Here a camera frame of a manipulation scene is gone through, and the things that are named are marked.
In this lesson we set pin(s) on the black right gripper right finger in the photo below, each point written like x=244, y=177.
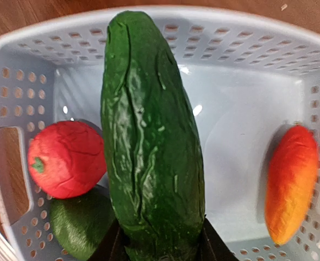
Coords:
x=211, y=246

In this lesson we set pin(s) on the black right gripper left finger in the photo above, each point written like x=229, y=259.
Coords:
x=111, y=248

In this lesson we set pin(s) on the red tomato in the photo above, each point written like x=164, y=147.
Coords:
x=66, y=159

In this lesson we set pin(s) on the green cucumber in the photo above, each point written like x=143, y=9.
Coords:
x=151, y=142

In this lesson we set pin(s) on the green bell pepper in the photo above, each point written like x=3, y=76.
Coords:
x=80, y=223

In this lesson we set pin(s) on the orange red pepper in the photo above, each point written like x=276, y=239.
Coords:
x=292, y=175

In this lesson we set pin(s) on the light blue plastic basket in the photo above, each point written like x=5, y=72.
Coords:
x=248, y=79

